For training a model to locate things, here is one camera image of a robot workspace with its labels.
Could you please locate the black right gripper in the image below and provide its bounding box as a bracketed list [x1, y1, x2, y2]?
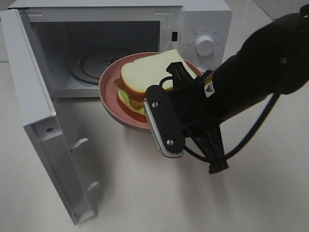
[159, 62, 229, 174]

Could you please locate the sandwich with lettuce and tomato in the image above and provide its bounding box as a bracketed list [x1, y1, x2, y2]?
[114, 49, 196, 122]

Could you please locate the pink round plate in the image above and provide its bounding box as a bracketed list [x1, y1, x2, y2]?
[99, 52, 202, 132]

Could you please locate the white microwave door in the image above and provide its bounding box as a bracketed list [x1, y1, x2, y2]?
[0, 9, 99, 224]

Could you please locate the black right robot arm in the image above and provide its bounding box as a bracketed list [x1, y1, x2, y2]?
[144, 5, 309, 174]

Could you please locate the white upper power knob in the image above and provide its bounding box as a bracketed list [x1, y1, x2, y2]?
[195, 35, 214, 57]

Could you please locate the glass microwave turntable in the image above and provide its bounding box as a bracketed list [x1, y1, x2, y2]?
[67, 47, 133, 86]

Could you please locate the white microwave oven body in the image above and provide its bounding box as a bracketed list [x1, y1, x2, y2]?
[7, 5, 232, 99]

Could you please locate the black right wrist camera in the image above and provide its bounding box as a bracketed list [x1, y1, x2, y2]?
[143, 85, 185, 159]

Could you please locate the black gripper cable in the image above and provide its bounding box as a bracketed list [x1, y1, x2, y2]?
[184, 93, 278, 163]

